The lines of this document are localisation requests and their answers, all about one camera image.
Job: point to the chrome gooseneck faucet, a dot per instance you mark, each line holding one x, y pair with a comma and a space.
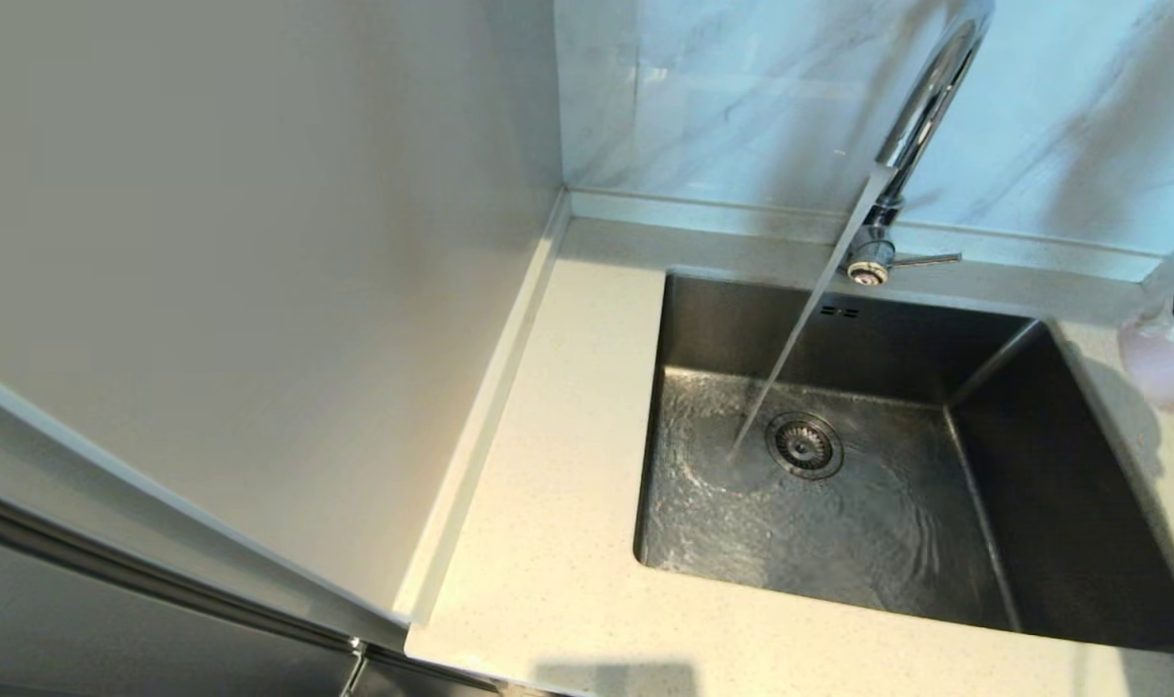
925, 97

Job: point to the round metal drain strainer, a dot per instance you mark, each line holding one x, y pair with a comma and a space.
804, 446

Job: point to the white grey appliance door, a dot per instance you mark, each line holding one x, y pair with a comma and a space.
83, 620

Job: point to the stainless steel sink basin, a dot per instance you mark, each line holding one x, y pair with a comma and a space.
877, 542

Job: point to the pink bowl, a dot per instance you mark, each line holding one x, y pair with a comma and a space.
1167, 363

